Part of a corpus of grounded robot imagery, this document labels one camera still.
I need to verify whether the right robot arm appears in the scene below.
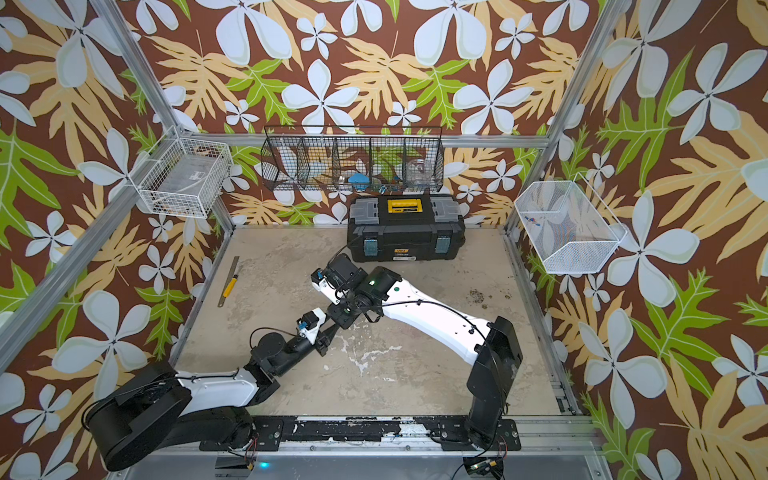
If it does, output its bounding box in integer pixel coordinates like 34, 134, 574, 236
311, 254, 523, 449

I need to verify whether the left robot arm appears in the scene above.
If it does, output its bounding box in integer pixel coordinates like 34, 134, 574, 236
81, 326, 339, 472

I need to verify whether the black toolbox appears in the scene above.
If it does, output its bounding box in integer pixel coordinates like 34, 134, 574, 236
347, 194, 466, 262

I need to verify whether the blue object in basket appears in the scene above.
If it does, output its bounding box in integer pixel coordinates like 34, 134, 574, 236
348, 173, 371, 192

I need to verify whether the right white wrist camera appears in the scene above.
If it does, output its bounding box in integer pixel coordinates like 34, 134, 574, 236
310, 268, 345, 305

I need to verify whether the yellow handled metal file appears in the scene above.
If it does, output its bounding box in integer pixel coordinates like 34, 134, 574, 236
217, 256, 241, 308

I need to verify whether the black wire basket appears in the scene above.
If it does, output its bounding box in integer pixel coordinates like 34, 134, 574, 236
259, 126, 445, 194

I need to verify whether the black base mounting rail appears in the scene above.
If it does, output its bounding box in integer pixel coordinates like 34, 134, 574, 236
199, 415, 522, 452

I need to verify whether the white wire basket left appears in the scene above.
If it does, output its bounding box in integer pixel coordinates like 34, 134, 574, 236
131, 127, 233, 219

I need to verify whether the white wire basket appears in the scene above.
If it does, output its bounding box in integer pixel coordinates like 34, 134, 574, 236
131, 127, 233, 219
515, 174, 628, 276

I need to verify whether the white wire basket right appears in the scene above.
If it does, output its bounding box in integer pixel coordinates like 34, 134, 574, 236
515, 174, 628, 276

